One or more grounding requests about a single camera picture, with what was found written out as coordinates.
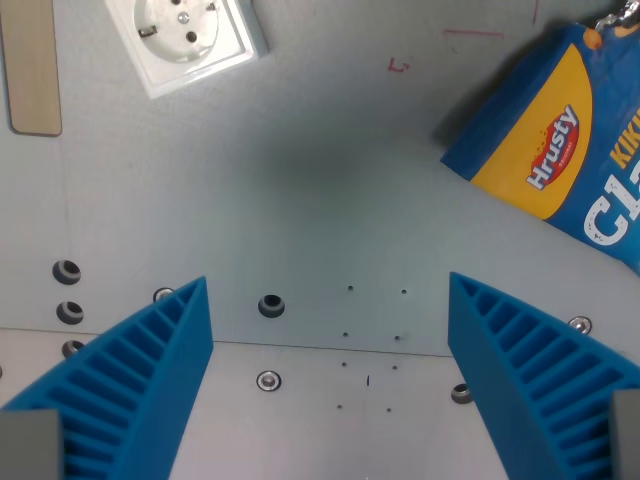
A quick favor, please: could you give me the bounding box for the blue yellow Hrusty snack bag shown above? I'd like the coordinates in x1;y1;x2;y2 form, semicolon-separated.
439;0;640;278

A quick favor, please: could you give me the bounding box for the white wall power socket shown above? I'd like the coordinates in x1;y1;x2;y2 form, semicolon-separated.
103;0;270;100

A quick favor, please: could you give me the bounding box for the light wooden board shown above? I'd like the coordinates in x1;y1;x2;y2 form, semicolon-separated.
0;0;63;137

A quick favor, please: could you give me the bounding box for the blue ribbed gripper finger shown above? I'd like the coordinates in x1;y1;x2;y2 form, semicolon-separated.
0;275;215;480
447;271;640;480

